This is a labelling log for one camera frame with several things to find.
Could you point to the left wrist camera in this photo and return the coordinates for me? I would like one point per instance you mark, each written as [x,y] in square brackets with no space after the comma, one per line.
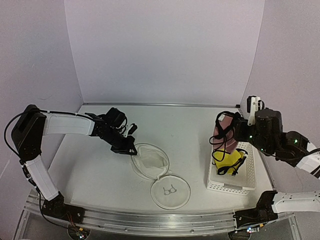
[132,129]

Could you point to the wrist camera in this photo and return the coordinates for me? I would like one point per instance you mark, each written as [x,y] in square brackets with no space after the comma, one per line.
[132,129]
[253,104]

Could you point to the white plastic basket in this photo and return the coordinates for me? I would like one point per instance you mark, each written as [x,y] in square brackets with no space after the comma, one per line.
[242,184]

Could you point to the white mesh laundry bag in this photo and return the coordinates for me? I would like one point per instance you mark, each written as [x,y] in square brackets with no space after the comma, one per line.
[168,191]

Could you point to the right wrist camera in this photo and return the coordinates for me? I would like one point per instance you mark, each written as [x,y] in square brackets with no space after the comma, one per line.
[253,104]

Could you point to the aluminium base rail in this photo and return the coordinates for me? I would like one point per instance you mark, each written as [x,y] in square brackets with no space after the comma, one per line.
[157,225]

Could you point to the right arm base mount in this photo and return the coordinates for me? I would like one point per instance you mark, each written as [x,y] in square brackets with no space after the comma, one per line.
[262,213]

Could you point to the yellow bra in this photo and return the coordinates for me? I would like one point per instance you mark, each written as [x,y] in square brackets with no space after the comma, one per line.
[229,163]

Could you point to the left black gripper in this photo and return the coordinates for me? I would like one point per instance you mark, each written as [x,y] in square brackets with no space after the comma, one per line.
[126,149]

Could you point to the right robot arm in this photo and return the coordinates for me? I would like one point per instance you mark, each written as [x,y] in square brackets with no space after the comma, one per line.
[267,136]

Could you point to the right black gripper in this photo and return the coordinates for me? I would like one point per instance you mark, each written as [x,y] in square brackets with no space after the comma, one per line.
[239,126]

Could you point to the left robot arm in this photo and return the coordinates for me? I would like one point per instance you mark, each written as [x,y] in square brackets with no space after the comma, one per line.
[36,134]

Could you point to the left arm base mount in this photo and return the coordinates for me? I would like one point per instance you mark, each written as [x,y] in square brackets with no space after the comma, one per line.
[58,209]

